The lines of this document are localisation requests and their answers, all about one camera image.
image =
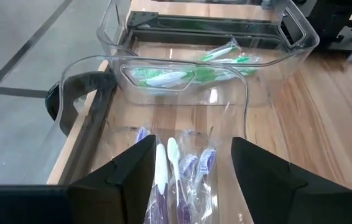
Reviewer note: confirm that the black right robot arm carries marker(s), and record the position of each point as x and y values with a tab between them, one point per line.
334	18

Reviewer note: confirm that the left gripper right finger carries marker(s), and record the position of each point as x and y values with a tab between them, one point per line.
288	199

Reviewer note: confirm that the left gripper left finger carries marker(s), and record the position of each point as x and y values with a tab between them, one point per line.
101	205

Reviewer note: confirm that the black clamp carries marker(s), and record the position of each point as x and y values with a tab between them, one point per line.
79	84

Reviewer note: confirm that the clear plastic bin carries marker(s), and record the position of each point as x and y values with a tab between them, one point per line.
303	34
219	93

